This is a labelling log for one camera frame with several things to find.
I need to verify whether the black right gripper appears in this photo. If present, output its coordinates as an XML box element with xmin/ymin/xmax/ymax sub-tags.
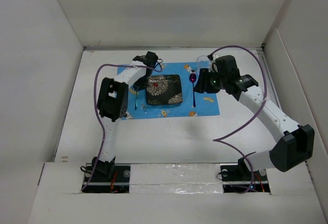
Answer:
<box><xmin>193</xmin><ymin>68</ymin><xmax>227</xmax><ymax>94</ymax></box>

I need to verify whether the iridescent metal fork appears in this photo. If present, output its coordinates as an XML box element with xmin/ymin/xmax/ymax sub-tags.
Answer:
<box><xmin>135</xmin><ymin>87</ymin><xmax>138</xmax><ymax>110</ymax></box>

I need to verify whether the purple metal spoon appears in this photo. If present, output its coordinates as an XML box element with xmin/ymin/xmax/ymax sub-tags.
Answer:
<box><xmin>189</xmin><ymin>72</ymin><xmax>197</xmax><ymax>108</ymax></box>

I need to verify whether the clear plastic cup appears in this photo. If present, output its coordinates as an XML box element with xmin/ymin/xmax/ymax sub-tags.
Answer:
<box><xmin>196</xmin><ymin>55</ymin><xmax>211</xmax><ymax>75</ymax></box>

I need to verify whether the black floral square plate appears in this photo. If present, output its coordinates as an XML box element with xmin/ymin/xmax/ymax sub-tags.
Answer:
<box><xmin>146</xmin><ymin>74</ymin><xmax>183</xmax><ymax>106</ymax></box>

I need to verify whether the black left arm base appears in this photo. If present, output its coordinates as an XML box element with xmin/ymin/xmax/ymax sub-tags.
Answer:
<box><xmin>80</xmin><ymin>157</ymin><xmax>131</xmax><ymax>194</ymax></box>

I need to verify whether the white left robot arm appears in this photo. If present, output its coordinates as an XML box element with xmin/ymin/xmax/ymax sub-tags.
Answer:
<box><xmin>92</xmin><ymin>51</ymin><xmax>161</xmax><ymax>181</ymax></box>

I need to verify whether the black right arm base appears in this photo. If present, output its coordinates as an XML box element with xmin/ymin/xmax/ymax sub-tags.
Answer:
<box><xmin>216</xmin><ymin>159</ymin><xmax>271</xmax><ymax>194</ymax></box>

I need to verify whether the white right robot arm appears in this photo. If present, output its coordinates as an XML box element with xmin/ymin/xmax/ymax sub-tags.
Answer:
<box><xmin>194</xmin><ymin>55</ymin><xmax>315</xmax><ymax>180</ymax></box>

